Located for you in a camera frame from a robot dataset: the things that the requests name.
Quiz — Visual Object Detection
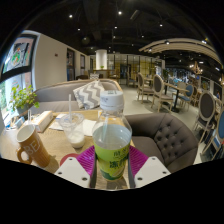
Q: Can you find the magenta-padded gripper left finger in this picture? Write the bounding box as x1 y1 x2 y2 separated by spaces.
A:
54 145 98 190

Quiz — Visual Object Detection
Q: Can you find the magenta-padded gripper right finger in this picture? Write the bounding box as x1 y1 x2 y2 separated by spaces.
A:
127 145 171 190

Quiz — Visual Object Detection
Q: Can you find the clear bottle with green label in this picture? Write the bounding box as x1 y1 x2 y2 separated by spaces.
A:
91 89 133 183

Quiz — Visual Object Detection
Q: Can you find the clear plastic cup with straw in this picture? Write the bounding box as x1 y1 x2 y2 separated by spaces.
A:
59 93 86 150

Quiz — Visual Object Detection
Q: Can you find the dark grey tufted armchair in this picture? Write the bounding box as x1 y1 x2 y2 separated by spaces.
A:
124 112 199 174

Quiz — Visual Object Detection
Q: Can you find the white paper sheet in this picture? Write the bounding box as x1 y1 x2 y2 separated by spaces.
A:
49 118 98 138

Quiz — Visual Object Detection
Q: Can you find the small white blue box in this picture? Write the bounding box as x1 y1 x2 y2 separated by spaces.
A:
54 113 69 122

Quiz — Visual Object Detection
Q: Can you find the orange mug with white inside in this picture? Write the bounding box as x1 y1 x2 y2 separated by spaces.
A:
15 123 52 169

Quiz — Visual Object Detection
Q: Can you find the grey white chevron pillow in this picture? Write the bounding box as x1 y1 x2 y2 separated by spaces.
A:
72 79 106 110

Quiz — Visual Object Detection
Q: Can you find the grey curved sofa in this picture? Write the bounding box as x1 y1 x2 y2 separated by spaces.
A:
29 78 124 114

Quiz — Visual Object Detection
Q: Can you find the green potted plant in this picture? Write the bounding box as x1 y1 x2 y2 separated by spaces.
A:
9 84 40 116

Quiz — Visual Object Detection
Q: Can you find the white round column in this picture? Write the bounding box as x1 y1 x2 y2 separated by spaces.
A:
95 49 108 70

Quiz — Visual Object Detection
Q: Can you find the dark framed window with posters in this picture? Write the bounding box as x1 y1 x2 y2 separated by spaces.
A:
0 33 38 128

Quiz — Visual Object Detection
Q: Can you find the group of ceiling spotlights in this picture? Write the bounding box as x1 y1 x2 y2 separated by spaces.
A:
68 9 208 46

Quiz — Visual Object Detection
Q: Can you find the dark pedestal dining table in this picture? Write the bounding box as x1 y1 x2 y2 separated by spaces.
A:
164 83 189 113

